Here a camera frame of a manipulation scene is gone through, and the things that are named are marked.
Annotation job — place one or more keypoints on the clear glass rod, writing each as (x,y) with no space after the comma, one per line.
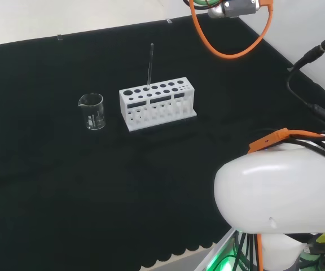
(150,65)

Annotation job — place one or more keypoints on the white test tube rack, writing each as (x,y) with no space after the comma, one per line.
(157,113)

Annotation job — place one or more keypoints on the clear glass beaker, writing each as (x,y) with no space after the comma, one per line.
(93,113)

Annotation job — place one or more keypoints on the black bench cloth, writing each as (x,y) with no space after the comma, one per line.
(66,183)

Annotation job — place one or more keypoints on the small clear cloth clip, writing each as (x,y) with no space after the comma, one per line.
(168,21)
(59,37)

